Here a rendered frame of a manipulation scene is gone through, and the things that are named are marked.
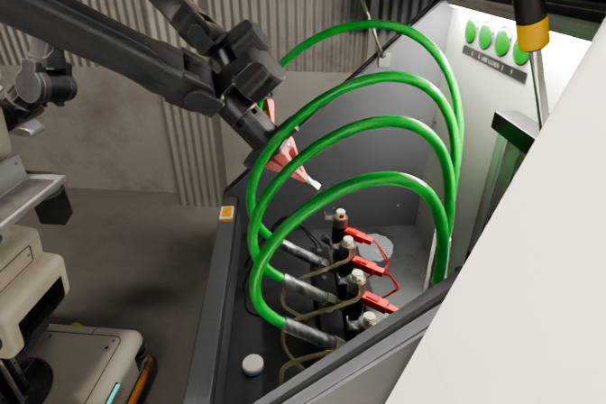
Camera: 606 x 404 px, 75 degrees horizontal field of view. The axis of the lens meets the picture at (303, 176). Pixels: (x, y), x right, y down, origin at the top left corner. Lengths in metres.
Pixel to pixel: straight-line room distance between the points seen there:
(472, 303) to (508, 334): 0.04
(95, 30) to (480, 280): 0.50
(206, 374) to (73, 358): 1.07
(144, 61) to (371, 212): 0.75
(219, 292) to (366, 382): 0.42
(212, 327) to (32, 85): 0.69
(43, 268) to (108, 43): 0.79
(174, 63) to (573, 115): 0.48
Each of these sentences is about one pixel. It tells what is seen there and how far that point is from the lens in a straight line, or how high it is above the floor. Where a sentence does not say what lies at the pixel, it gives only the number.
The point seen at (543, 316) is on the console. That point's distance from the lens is 0.29.
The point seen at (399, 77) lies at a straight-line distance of 0.54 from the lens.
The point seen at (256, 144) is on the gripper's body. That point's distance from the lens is 0.65.
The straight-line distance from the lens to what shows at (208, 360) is 0.70.
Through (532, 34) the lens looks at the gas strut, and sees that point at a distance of 0.31.
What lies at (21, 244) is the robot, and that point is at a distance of 1.21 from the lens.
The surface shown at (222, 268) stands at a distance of 0.84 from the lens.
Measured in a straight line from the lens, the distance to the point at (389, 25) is 0.66.
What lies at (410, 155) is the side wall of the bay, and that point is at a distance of 1.06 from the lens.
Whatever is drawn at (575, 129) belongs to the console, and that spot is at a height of 1.42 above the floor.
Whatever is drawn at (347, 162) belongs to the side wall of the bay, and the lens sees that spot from 1.03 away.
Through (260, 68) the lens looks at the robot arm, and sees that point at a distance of 0.61.
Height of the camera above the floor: 1.51
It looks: 29 degrees down
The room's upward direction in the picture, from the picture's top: straight up
